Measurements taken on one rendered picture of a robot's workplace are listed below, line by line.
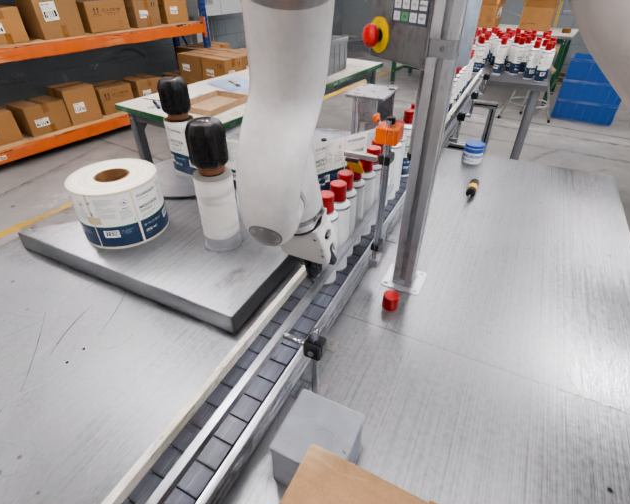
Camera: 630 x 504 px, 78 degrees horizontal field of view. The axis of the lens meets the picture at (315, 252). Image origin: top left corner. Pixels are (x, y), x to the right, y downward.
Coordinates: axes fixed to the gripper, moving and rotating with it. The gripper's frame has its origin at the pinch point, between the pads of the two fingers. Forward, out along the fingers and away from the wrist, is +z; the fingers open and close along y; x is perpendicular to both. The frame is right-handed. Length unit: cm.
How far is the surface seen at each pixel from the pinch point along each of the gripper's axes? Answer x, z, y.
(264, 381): 24.1, -1.9, -2.7
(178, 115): -32, -3, 58
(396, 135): -20.0, -18.6, -10.0
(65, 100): -150, 111, 346
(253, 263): 0.1, 6.8, 16.4
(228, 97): -124, 60, 124
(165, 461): 39.9, -7.6, 2.6
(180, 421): 34.8, -9.4, 2.8
